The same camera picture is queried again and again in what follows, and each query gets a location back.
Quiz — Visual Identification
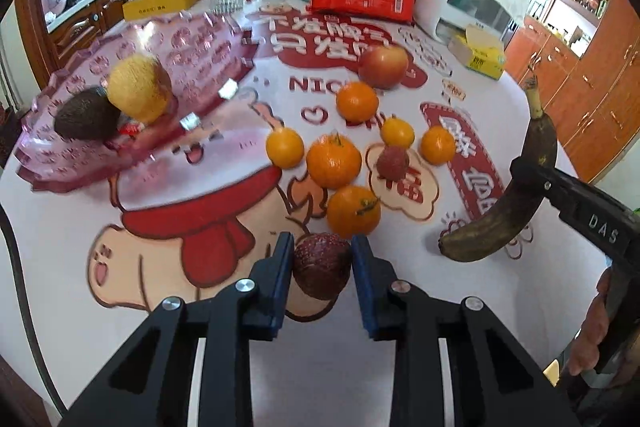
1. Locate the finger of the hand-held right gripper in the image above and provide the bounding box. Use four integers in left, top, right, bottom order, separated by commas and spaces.
509, 157, 557, 204

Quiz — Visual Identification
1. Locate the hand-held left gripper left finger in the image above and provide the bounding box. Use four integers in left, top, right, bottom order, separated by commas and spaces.
72, 232, 296, 427

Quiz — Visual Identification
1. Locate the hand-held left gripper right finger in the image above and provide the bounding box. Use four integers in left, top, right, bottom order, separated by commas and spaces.
351, 234, 581, 427

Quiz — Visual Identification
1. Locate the dark purple passion fruit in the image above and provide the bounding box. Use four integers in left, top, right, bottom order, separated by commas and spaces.
292, 233, 353, 301

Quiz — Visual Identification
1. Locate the dark brown banana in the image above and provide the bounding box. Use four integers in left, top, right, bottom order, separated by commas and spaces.
438, 77, 559, 263

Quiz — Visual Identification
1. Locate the large orange with stem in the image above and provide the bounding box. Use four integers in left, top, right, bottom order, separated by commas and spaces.
326, 185, 382, 238

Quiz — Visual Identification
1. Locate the small orange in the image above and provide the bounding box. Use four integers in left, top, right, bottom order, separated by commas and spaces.
380, 117, 416, 149
419, 126, 457, 166

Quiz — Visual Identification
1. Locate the red lychee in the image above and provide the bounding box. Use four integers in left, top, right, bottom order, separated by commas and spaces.
376, 146, 410, 180

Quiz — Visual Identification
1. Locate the smooth yellowish orange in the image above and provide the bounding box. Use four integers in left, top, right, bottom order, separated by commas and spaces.
265, 128, 306, 170

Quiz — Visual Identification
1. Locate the medium orange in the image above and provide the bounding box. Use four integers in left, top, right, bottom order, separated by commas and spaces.
335, 81, 380, 124

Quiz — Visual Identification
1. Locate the red apple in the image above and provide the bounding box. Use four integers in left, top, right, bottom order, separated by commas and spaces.
358, 45, 410, 90

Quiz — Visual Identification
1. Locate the pink glass fruit plate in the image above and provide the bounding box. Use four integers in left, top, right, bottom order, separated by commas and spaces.
12, 11, 259, 194

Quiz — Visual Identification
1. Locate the yellow pear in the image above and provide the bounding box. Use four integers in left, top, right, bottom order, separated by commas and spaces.
107, 55, 174, 123

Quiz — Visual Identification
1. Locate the dark avocado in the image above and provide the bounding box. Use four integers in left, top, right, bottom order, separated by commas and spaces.
54, 88, 121, 140

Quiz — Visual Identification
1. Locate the person's right hand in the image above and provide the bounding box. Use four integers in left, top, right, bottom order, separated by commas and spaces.
569, 267, 610, 377

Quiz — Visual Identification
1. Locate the wooden shelf cabinet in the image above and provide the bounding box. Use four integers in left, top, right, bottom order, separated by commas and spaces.
500, 0, 640, 208

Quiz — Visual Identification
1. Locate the yellow tissue box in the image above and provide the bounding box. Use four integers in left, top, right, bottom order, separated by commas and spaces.
447, 27, 507, 80

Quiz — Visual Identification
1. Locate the yellow tin box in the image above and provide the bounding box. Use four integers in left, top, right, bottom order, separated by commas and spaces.
122, 0, 200, 22

